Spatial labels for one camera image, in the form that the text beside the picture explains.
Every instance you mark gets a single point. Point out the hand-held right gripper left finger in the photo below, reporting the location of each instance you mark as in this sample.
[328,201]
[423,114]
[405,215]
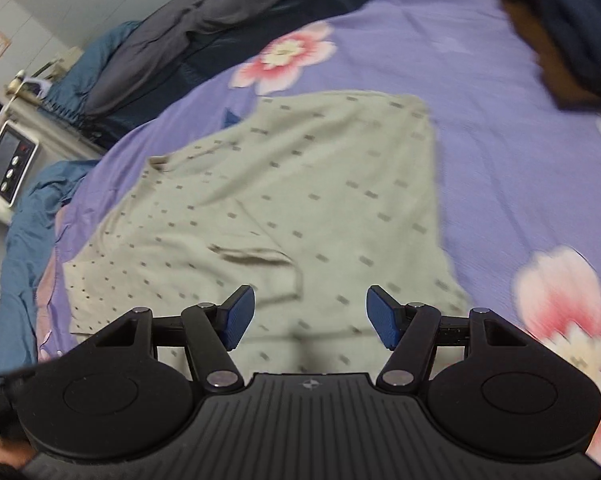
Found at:
[238,317]

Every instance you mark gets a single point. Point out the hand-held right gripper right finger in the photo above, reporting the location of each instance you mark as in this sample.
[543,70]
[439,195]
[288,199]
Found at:
[383,317]

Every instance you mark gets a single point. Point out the beige dotted small shirt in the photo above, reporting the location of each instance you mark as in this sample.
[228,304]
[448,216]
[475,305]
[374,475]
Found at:
[305,185]

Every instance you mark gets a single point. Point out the purple floral bed sheet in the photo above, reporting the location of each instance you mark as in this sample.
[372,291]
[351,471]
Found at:
[480,135]

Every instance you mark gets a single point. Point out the teal blue quilt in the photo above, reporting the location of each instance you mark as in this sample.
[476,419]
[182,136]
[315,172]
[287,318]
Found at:
[25,240]

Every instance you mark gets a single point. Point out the white cabinet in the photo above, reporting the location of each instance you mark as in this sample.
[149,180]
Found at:
[55,130]

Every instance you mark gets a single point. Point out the white appliance with display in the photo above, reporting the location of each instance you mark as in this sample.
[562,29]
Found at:
[8,162]

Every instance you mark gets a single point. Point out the dark brown garment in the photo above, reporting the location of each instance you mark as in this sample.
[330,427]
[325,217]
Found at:
[555,77]

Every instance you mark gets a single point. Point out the dark grey blanket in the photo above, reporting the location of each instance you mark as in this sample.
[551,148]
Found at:
[180,15]

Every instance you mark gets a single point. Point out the navy blue garment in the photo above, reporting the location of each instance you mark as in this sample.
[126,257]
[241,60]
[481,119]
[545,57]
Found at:
[570,15]

